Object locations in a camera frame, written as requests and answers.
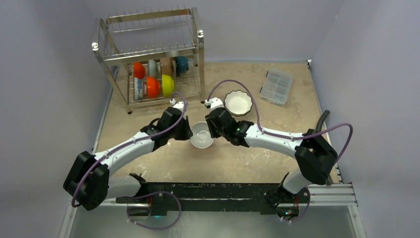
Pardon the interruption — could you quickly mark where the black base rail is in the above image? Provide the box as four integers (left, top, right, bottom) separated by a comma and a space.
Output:
116, 182, 309, 218

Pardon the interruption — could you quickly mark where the white blue floral bowl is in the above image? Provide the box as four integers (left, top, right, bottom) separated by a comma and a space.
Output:
134, 77, 145, 101

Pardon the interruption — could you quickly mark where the teal blue bowl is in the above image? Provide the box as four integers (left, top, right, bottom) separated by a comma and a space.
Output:
174, 56, 189, 77

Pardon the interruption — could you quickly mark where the pale green bowl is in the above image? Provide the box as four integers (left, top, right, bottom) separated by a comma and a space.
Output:
148, 60, 159, 78

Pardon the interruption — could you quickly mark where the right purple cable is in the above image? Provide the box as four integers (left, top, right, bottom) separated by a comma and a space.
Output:
206, 79, 354, 224

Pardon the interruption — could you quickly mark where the brown speckled bowl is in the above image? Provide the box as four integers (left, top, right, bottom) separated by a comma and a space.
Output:
160, 58, 174, 76

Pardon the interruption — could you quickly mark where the black hose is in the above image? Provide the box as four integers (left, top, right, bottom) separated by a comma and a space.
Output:
315, 110, 330, 132

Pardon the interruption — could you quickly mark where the metal two-tier dish rack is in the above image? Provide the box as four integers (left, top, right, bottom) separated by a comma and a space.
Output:
92, 7, 206, 114

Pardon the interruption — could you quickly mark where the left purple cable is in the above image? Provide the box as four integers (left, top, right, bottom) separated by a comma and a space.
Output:
71, 91, 189, 209

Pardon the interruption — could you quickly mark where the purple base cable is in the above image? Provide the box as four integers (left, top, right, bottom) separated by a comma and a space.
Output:
126, 191, 182, 231

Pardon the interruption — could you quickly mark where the white fluted bowl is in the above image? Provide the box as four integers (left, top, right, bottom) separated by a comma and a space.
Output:
224, 90, 253, 113
228, 111, 251, 117

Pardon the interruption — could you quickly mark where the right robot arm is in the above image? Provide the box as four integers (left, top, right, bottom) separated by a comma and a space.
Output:
205, 108, 338, 202

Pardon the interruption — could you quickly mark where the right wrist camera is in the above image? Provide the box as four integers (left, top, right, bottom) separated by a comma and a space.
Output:
204, 97, 224, 111

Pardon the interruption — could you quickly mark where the rear red-orange bowl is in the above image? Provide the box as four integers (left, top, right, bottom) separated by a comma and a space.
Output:
133, 62, 146, 79

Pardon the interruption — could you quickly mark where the red-orange bowl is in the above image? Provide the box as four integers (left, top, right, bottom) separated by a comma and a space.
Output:
133, 62, 146, 79
146, 76, 161, 98

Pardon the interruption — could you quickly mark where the clear plastic organizer box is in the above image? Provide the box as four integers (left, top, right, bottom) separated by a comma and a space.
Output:
260, 68, 293, 106

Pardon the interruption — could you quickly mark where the aluminium frame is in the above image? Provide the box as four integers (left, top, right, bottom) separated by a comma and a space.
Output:
59, 184, 365, 238

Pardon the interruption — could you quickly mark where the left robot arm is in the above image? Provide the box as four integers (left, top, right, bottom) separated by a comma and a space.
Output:
63, 107, 193, 211

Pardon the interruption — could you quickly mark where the lime green bowl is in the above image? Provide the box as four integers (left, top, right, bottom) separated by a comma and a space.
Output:
161, 74, 174, 97

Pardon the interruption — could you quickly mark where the front red-orange bowl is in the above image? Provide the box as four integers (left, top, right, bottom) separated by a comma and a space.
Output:
146, 76, 161, 98

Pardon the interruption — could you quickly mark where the orange bowl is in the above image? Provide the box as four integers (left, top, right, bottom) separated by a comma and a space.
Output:
190, 121, 214, 149

